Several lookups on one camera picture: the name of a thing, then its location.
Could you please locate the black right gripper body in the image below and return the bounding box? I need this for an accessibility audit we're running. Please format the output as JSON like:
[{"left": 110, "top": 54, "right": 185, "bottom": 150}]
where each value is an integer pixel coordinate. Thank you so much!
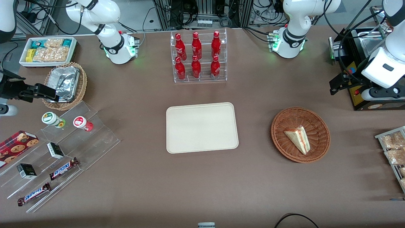
[{"left": 0, "top": 68, "right": 26, "bottom": 101}]

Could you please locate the triangular sandwich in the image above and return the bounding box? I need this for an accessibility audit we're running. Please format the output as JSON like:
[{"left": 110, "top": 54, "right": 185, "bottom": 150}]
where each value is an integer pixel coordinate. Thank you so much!
[{"left": 284, "top": 126, "right": 309, "bottom": 155}]

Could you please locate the light tan wicker basket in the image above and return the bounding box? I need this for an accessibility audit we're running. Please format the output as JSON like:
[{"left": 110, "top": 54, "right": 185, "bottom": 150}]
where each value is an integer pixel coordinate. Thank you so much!
[{"left": 42, "top": 62, "right": 87, "bottom": 111}]

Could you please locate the brown round wicker basket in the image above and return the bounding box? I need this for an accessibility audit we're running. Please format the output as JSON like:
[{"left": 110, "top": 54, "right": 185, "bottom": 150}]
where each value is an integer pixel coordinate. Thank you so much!
[{"left": 271, "top": 107, "right": 331, "bottom": 163}]

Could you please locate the cream plastic tray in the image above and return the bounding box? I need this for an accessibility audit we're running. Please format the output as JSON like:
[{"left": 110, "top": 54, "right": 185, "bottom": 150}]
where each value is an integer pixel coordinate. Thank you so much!
[{"left": 166, "top": 102, "right": 239, "bottom": 154}]

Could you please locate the black food warmer appliance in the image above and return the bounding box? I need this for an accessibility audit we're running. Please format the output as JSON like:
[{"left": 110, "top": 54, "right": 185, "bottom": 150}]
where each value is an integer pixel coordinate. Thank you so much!
[{"left": 328, "top": 27, "right": 405, "bottom": 111}]

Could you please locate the silver foil container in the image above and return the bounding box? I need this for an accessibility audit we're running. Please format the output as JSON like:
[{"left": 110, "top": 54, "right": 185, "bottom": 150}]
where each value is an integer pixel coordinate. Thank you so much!
[{"left": 47, "top": 66, "right": 80, "bottom": 103}]

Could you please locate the green lid yogurt cup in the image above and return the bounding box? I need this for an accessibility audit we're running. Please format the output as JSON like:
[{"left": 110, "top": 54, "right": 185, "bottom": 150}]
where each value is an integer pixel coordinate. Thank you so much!
[{"left": 42, "top": 112, "right": 66, "bottom": 129}]

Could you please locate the white rectangular snack bin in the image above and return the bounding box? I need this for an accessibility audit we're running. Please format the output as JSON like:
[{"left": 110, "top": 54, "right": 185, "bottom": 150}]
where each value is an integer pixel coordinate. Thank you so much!
[{"left": 19, "top": 36, "right": 78, "bottom": 68}]

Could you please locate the stainless steel pan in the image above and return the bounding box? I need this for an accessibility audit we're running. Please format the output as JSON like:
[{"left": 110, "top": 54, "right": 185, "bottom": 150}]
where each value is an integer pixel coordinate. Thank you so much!
[{"left": 359, "top": 31, "right": 386, "bottom": 57}]

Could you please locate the large clear cracker bag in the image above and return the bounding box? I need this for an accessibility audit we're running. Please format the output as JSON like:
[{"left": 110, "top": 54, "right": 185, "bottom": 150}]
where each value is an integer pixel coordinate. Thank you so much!
[{"left": 33, "top": 47, "right": 70, "bottom": 62}]

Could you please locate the red lid yogurt cup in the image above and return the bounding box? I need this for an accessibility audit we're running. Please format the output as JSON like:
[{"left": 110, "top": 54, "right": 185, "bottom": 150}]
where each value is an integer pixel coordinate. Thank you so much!
[{"left": 73, "top": 116, "right": 94, "bottom": 132}]

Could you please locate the small clear cracker bag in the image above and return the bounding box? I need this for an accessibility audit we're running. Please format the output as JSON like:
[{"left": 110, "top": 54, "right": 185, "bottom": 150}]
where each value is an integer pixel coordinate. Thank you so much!
[{"left": 44, "top": 38, "right": 64, "bottom": 48}]

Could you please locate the red cookie box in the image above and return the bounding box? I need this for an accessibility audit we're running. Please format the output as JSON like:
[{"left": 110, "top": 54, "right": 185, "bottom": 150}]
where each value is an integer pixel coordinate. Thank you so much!
[{"left": 0, "top": 130, "right": 39, "bottom": 168}]

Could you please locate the small black box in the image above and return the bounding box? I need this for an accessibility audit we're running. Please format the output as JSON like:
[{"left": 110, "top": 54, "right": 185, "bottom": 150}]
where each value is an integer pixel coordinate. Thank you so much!
[
  {"left": 16, "top": 163, "right": 37, "bottom": 179},
  {"left": 47, "top": 142, "right": 65, "bottom": 159}
]

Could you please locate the clear bag of snacks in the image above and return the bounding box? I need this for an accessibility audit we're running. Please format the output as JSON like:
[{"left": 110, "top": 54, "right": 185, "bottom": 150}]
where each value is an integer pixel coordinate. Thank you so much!
[
  {"left": 384, "top": 149, "right": 405, "bottom": 165},
  {"left": 381, "top": 131, "right": 405, "bottom": 149}
]

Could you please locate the clear acrylic stepped shelf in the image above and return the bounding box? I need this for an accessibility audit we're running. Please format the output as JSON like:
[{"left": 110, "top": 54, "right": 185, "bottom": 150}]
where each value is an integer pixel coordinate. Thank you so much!
[{"left": 0, "top": 101, "right": 121, "bottom": 213}]

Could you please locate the brown Snickers bar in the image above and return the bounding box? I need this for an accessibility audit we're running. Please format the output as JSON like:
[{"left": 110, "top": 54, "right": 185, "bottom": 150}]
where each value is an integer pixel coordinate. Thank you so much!
[
  {"left": 17, "top": 182, "right": 52, "bottom": 207},
  {"left": 49, "top": 157, "right": 79, "bottom": 181}
]

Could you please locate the red cola bottle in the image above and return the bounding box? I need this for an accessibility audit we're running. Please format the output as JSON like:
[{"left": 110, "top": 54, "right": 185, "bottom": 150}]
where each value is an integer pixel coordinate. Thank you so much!
[
  {"left": 191, "top": 55, "right": 202, "bottom": 79},
  {"left": 210, "top": 55, "right": 221, "bottom": 79},
  {"left": 175, "top": 33, "right": 187, "bottom": 60},
  {"left": 211, "top": 31, "right": 221, "bottom": 59},
  {"left": 175, "top": 56, "right": 186, "bottom": 80},
  {"left": 191, "top": 32, "right": 202, "bottom": 60}
]

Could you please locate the clear acrylic bottle rack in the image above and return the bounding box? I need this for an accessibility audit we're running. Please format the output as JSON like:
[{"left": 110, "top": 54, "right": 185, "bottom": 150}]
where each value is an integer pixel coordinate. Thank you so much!
[{"left": 170, "top": 28, "right": 227, "bottom": 83}]

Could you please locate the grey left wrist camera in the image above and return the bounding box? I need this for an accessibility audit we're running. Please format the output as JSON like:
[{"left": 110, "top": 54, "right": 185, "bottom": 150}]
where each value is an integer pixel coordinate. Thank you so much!
[{"left": 362, "top": 86, "right": 405, "bottom": 102}]

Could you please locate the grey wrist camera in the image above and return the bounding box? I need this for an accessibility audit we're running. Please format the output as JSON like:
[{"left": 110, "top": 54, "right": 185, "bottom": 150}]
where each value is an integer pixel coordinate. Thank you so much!
[
  {"left": 362, "top": 86, "right": 405, "bottom": 102},
  {"left": 0, "top": 104, "right": 18, "bottom": 117}
]

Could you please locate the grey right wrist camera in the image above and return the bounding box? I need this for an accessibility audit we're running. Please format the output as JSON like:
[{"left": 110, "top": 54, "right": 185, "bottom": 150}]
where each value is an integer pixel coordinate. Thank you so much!
[{"left": 0, "top": 104, "right": 18, "bottom": 117}]

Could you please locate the grey wire rack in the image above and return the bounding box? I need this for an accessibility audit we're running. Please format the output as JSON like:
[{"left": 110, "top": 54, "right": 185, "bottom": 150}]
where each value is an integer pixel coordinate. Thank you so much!
[{"left": 375, "top": 126, "right": 405, "bottom": 193}]

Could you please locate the black cable loop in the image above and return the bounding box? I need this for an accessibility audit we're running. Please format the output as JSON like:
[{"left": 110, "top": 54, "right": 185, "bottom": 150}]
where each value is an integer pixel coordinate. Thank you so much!
[{"left": 274, "top": 213, "right": 320, "bottom": 228}]

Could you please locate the aluminium frame equipment rack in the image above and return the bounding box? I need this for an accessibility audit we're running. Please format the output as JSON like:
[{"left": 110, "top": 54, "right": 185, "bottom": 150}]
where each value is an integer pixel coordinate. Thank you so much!
[{"left": 152, "top": 0, "right": 253, "bottom": 30}]

